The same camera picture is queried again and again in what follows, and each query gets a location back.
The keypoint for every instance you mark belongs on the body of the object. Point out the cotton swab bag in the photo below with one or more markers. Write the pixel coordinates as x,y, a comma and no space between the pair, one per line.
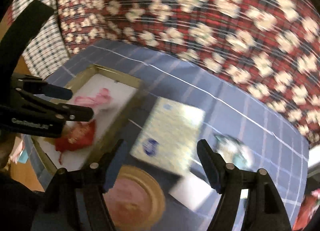
234,151

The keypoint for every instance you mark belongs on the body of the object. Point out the red plastic bag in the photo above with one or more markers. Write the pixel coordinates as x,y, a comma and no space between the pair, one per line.
307,210

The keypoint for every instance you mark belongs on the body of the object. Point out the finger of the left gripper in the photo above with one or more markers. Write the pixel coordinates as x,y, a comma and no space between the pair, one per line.
35,85
62,110

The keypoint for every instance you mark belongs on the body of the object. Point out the yellow dotted tissue box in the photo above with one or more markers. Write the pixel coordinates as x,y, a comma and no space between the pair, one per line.
169,136

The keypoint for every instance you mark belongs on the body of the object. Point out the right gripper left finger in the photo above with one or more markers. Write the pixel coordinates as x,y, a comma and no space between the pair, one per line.
111,163

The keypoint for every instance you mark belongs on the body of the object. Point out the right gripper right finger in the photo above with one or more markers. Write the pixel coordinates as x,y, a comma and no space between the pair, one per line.
218,172

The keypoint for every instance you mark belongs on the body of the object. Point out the red embroidered pouch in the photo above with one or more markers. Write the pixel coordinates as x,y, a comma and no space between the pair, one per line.
79,136

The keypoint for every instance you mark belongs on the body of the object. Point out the gold metal tray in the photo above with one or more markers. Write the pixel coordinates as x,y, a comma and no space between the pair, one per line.
126,92

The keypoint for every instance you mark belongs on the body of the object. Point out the pink white towel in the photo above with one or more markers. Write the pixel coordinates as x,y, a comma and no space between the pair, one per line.
103,97

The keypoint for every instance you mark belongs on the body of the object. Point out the blue checked tablecloth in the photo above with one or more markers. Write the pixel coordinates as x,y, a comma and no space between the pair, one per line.
267,197

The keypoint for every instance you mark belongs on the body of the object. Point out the red plaid bear blanket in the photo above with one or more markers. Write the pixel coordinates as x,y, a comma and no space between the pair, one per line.
268,48

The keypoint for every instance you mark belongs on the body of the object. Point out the white foam sponge block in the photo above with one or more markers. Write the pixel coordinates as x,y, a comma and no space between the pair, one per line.
191,191

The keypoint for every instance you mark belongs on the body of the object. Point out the green white checked cloth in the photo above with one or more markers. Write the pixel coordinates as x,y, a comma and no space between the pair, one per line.
47,51

